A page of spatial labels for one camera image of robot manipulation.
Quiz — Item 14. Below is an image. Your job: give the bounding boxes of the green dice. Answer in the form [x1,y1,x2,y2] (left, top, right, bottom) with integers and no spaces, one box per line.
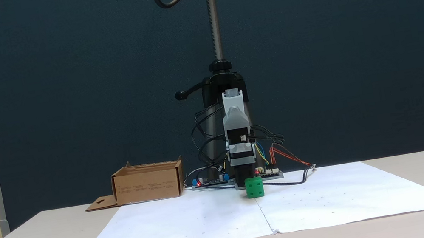
[244,176,266,199]

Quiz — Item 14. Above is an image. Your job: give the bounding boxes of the circuit board with white connectors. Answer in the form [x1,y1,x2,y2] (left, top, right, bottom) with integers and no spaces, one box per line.
[255,163,285,182]

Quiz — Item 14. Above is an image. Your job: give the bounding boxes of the circuit board with blue terminals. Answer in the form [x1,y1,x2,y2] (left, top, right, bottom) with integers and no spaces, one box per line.
[190,170,235,192]

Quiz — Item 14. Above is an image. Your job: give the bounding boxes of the white paper sheet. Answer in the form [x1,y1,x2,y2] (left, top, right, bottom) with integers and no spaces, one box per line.
[69,181,276,238]
[250,150,424,238]

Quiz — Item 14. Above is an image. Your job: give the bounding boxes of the brown cardboard box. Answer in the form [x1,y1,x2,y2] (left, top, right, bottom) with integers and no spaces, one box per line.
[79,153,189,213]

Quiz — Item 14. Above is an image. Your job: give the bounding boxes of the black tripod with metal column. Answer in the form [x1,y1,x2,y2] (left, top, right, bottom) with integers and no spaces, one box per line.
[158,0,263,184]

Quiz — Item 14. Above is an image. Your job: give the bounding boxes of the dark blue partition panel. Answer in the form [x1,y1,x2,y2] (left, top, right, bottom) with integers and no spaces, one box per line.
[0,0,424,237]

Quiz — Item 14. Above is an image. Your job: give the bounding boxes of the yellow blue wires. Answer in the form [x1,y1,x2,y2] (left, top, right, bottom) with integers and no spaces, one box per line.
[253,139,271,168]

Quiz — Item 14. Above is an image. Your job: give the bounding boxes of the orange red wires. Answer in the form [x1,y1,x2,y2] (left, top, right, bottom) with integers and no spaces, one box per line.
[268,137,314,173]

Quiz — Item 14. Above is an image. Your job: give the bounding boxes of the black motor cable bundle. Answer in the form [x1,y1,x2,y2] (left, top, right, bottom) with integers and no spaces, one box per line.
[187,96,290,183]

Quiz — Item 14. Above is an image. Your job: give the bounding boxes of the black cable on table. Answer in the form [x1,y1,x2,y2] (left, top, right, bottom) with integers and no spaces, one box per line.
[257,164,319,191]

